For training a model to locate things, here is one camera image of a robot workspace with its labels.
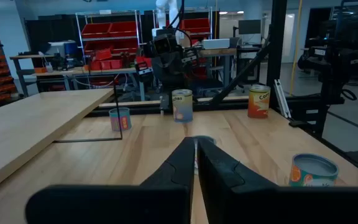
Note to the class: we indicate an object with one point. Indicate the tall peaches can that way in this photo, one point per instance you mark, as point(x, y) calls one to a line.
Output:
point(182, 107)

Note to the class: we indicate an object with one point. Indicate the white and blue machine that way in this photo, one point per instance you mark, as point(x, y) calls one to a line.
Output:
point(57, 48)

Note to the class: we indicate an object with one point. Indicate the silver aluminium extrusion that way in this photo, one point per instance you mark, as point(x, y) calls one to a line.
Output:
point(281, 96)

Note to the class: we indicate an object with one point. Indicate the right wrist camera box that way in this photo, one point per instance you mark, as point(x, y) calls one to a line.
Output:
point(165, 45)

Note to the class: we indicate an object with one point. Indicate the tall orange corn can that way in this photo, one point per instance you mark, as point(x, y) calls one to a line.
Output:
point(258, 104)

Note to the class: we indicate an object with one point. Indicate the small orange slices can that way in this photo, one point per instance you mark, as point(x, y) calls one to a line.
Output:
point(312, 168)

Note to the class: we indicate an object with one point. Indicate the small white cylinder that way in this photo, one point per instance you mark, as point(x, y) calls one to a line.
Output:
point(162, 110)

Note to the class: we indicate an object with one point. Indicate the dark computer monitor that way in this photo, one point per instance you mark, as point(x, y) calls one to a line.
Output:
point(250, 27)

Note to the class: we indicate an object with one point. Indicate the wooden shelf with black frame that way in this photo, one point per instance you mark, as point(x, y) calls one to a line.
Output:
point(26, 130)

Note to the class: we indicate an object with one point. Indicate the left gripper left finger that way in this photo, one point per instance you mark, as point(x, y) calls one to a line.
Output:
point(166, 202)

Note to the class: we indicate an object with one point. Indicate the wooden workbench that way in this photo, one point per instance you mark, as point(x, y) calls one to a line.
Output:
point(73, 71)
point(30, 57)
point(217, 52)

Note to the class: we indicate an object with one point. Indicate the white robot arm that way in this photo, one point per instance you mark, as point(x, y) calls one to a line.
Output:
point(169, 9)

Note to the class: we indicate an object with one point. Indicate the small teal and pink can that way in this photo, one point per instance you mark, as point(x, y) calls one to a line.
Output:
point(120, 119)

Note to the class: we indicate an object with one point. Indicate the white rectangular box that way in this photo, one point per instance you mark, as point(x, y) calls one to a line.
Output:
point(215, 43)

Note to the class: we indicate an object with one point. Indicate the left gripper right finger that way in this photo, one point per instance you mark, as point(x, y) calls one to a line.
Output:
point(244, 202)

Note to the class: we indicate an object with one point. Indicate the red plastic storage bin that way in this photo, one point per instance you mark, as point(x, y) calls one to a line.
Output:
point(113, 47)
point(196, 26)
point(95, 30)
point(123, 29)

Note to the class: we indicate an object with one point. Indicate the black neighbouring robot rig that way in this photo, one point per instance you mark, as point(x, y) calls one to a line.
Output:
point(346, 56)

